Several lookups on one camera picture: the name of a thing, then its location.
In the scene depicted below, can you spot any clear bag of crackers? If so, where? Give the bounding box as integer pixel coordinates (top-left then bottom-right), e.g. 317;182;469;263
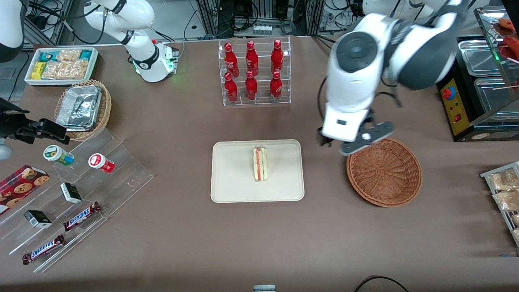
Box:
57;49;81;62
42;60;90;79

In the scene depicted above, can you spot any metal equipment rack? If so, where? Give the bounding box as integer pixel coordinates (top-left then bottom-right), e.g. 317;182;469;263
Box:
197;0;325;38

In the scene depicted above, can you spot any plastic-wrapped triangle sandwich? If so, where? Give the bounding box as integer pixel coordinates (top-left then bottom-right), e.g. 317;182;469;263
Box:
252;146;268;182

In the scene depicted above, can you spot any small black carton box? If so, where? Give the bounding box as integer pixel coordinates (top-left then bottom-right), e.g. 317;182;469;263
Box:
24;209;52;229
60;182;83;204

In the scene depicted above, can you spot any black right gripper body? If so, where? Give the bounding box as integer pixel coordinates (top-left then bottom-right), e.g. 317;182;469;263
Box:
0;97;30;141

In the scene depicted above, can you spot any cream rectangular serving tray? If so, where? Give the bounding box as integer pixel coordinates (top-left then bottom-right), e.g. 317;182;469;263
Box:
210;140;305;203

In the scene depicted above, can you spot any white plastic snack bin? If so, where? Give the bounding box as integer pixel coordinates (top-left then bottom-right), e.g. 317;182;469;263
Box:
24;47;100;86

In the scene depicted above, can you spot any clear acrylic bottle rack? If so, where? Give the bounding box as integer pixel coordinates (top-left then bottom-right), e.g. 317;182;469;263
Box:
218;36;292;107

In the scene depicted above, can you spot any black yellow-panel food warmer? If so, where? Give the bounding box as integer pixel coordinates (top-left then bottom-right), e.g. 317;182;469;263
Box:
436;6;519;142

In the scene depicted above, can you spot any steel food pan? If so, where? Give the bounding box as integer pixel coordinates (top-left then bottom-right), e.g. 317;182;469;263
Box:
474;77;519;116
458;40;507;77

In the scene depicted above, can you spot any stack of foil trays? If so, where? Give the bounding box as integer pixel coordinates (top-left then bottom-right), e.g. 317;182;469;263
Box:
56;84;102;132

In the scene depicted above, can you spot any black floor cable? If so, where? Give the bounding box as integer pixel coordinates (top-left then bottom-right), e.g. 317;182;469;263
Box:
354;276;410;292

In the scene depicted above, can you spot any red cola bottle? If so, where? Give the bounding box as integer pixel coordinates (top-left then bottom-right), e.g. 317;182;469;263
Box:
245;71;258;101
270;70;283;100
246;40;259;76
271;39;284;74
224;42;240;77
224;72;238;103

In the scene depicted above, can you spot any red-lidded snack jar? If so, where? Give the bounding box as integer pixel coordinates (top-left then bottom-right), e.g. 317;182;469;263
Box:
88;153;115;174

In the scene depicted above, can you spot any light tan wicker basket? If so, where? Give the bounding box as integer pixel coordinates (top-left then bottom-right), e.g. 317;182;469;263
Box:
54;79;112;142

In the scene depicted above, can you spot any red tartan cookie box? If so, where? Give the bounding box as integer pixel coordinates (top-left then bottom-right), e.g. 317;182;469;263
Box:
0;165;50;215

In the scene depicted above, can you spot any green sunflower-lidded jar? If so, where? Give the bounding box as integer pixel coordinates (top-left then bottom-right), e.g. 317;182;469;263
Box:
43;145;75;166

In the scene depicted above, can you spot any clear acrylic stepped display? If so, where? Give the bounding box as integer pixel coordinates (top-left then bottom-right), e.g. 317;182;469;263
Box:
0;129;154;273

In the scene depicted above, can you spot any brown Snickers bar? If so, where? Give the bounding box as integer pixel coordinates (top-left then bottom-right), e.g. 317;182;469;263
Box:
63;202;101;232
22;234;66;265

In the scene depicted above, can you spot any brown round wicker basket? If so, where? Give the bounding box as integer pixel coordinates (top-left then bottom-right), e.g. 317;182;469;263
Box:
346;137;422;208

